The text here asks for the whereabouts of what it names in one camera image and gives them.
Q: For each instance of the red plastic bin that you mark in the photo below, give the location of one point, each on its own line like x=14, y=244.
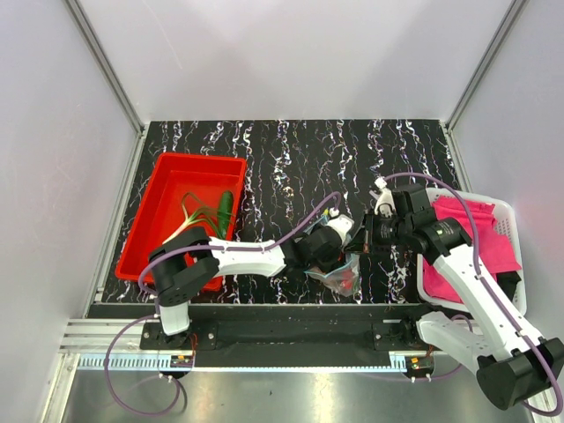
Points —
x=184, y=191

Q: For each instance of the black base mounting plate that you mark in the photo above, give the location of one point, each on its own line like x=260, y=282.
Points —
x=290, y=336

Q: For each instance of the white plastic basket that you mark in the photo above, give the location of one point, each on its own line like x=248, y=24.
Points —
x=499, y=250

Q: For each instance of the green fake vegetable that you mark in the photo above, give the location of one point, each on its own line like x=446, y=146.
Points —
x=224, y=214

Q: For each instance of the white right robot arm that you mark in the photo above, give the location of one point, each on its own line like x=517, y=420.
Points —
x=511, y=360

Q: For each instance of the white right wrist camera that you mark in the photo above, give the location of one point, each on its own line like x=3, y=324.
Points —
x=384, y=202

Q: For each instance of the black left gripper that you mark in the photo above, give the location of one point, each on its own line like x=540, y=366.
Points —
x=334, y=263

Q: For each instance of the red fake pepper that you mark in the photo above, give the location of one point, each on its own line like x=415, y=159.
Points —
x=348, y=284

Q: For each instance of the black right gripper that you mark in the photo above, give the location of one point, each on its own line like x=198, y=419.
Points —
x=368, y=243

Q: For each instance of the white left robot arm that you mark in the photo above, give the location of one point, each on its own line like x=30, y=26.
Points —
x=182, y=267

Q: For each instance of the clear zip top bag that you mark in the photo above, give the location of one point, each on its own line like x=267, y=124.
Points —
x=332, y=279

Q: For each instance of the fake green onion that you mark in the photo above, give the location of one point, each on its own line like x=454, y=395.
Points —
x=203, y=214

